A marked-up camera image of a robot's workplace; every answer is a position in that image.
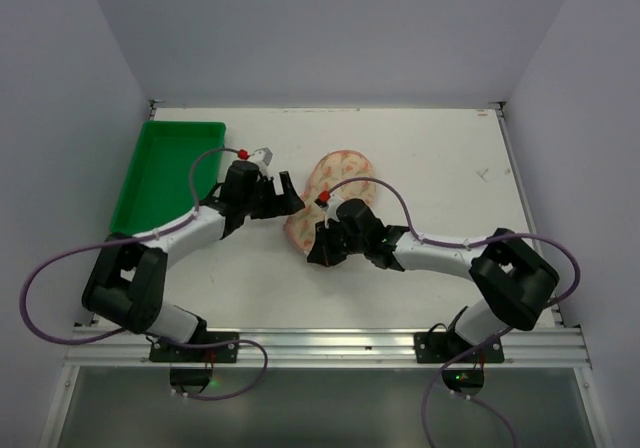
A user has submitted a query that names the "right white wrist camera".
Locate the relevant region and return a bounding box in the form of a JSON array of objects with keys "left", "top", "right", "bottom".
[{"left": 316, "top": 191, "right": 344, "bottom": 227}]

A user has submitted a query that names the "aluminium mounting rail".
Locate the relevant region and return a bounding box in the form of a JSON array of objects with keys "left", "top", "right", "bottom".
[{"left": 64, "top": 328, "right": 590, "bottom": 369}]

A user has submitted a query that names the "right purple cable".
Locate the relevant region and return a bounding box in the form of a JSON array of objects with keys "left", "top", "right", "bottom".
[{"left": 317, "top": 177, "right": 584, "bottom": 448}]

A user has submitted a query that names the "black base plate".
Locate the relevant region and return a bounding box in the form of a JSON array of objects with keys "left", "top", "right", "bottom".
[
  {"left": 413, "top": 331, "right": 505, "bottom": 364},
  {"left": 149, "top": 331, "right": 239, "bottom": 364}
]

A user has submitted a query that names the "green plastic tray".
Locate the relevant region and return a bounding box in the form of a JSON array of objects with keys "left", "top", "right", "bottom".
[{"left": 110, "top": 121, "right": 226, "bottom": 235}]

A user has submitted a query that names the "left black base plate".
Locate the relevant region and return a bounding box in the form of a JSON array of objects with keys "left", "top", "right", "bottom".
[{"left": 149, "top": 331, "right": 239, "bottom": 364}]

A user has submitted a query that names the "floral laundry bag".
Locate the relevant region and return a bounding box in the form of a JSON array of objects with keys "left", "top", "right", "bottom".
[{"left": 284, "top": 150, "right": 374, "bottom": 255}]

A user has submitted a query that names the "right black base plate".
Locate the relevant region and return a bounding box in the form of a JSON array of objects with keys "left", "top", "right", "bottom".
[{"left": 413, "top": 331, "right": 505, "bottom": 364}]

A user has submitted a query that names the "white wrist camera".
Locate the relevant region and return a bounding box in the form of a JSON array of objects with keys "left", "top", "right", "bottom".
[
  {"left": 316, "top": 191, "right": 344, "bottom": 227},
  {"left": 248, "top": 147, "right": 273, "bottom": 178}
]

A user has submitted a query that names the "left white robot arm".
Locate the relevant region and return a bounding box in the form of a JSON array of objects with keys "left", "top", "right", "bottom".
[{"left": 81, "top": 161, "right": 304, "bottom": 345}]

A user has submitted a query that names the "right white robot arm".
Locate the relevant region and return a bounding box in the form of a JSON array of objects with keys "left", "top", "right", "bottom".
[{"left": 307, "top": 199, "right": 559, "bottom": 359}]

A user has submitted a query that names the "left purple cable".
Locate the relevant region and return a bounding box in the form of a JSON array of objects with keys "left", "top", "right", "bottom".
[{"left": 19, "top": 146, "right": 251, "bottom": 344}]

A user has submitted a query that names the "purple cable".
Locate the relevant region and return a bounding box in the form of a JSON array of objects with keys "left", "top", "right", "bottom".
[
  {"left": 19, "top": 146, "right": 251, "bottom": 344},
  {"left": 317, "top": 177, "right": 584, "bottom": 448}
]

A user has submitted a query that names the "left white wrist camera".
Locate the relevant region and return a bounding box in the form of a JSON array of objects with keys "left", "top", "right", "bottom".
[{"left": 248, "top": 147, "right": 273, "bottom": 178}]

